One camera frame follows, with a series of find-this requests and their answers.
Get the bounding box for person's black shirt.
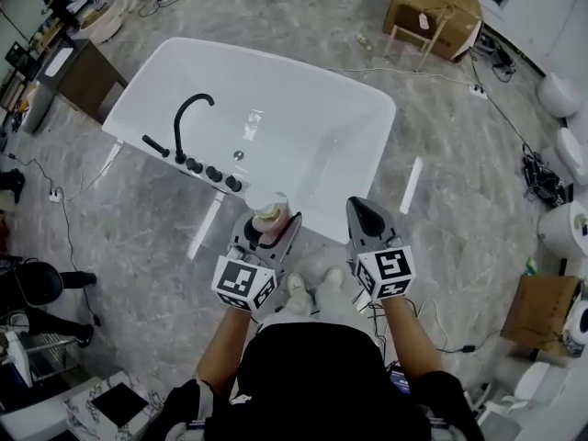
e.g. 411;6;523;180
153;322;486;441

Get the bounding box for pink bottle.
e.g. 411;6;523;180
250;194;293;247

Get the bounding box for person's light trousers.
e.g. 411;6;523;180
254;287;388;346

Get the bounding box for person's right white shoe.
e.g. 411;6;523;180
315;266;346;312

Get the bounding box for white bathtub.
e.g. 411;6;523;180
100;37;398;247

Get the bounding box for small cardboard box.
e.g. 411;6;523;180
499;273;585;356

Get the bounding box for person's white shoe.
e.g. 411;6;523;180
286;272;316;315
315;266;346;312

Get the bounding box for large open cardboard box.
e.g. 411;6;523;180
382;0;484;62

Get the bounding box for black floor cable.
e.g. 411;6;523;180
467;47;535;152

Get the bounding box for marble tile with black square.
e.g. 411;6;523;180
62;368;165;441

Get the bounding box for black cable bundle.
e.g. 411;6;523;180
520;141;567;207

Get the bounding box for black curved faucet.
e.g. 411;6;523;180
172;93;216;165

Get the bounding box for black hand shower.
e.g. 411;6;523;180
141;134;172;158

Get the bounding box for grey cylindrical bin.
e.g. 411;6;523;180
19;84;59;135

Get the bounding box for person's right forearm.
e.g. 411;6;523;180
379;295;447;388

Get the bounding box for wooden stool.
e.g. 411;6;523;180
387;3;457;72

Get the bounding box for person's left white shoe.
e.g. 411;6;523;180
286;272;316;315

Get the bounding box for person's left forearm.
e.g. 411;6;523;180
196;301;259;415

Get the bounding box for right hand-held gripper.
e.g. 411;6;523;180
345;195;413;302

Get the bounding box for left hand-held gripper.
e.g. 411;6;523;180
210;210;304;313

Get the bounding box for white toilet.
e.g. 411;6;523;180
536;72;585;119
552;127;588;187
537;199;588;260

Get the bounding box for wooden vanity cabinet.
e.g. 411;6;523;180
35;39;130;126

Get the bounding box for white plastic chair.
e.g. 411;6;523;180
476;359;571;441

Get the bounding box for round white basin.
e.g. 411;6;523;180
79;0;140;44

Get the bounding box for black monitor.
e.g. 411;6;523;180
3;40;41;83

